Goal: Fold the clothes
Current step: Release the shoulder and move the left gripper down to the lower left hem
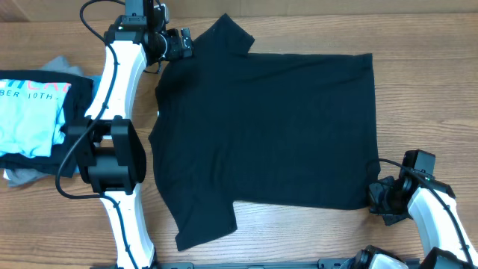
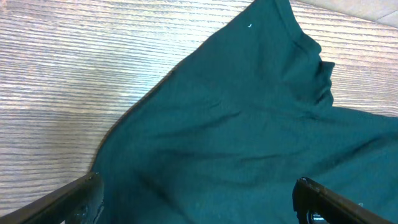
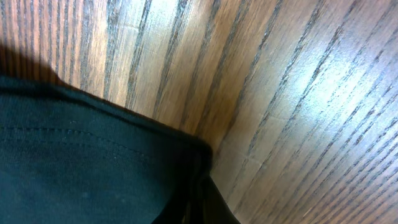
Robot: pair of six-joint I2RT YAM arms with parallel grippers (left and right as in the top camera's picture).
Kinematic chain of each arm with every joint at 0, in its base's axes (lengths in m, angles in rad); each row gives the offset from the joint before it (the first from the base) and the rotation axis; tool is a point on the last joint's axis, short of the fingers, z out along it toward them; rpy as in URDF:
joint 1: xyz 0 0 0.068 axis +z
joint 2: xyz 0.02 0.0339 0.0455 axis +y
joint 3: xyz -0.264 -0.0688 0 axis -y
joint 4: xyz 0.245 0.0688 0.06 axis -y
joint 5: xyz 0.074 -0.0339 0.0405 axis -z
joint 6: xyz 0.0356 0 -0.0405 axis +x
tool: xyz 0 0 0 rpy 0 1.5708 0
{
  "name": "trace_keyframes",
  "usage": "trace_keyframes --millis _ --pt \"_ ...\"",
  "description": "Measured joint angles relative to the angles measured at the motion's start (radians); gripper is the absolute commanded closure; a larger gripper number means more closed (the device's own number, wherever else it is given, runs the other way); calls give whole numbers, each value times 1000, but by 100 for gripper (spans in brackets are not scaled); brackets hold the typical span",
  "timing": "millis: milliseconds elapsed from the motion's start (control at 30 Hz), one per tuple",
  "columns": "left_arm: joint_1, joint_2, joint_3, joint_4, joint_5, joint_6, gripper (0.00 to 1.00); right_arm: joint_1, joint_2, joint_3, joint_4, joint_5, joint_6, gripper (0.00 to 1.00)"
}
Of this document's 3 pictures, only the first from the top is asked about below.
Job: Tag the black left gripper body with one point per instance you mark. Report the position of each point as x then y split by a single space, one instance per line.
175 49

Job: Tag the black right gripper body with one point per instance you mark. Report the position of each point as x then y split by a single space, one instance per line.
379 198

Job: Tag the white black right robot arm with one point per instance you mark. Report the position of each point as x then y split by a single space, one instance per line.
417 195

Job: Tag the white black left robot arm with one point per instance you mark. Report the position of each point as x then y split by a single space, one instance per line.
105 145

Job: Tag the folded blue shirt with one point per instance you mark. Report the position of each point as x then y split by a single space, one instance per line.
96 82

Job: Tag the folded black printed t-shirt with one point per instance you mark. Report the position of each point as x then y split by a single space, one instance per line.
36 109

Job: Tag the folded grey shirt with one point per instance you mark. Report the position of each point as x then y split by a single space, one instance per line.
22 176

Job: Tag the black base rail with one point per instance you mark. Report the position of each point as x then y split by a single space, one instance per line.
320 264

